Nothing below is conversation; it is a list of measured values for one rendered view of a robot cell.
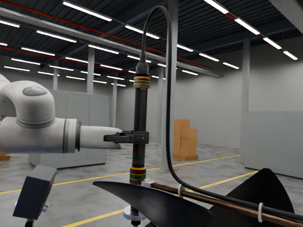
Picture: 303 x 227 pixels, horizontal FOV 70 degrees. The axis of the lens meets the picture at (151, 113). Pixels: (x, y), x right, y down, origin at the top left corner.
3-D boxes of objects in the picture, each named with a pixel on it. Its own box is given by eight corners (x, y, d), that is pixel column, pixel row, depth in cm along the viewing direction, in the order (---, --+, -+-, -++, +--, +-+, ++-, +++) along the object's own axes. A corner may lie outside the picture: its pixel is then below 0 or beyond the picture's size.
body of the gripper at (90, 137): (75, 148, 58) (117, 148, 61) (72, 154, 48) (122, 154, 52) (76, 120, 58) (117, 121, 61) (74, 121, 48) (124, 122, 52)
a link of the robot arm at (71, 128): (66, 150, 57) (78, 150, 58) (62, 156, 49) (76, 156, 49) (67, 118, 57) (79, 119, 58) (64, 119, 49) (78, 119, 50)
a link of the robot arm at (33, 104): (13, 56, 64) (64, 93, 47) (18, 105, 71) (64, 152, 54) (-26, 56, 58) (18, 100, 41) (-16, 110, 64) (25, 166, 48)
